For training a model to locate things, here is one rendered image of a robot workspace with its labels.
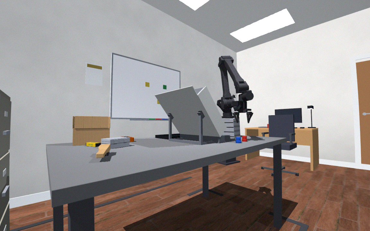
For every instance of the yellow spirit level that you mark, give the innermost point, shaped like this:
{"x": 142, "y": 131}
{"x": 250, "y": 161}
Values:
{"x": 93, "y": 144}

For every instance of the green tray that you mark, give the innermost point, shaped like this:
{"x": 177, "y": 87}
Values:
{"x": 166, "y": 136}

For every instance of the open brown cardboard box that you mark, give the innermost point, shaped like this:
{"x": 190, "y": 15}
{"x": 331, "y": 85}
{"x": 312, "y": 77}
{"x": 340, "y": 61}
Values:
{"x": 90, "y": 129}

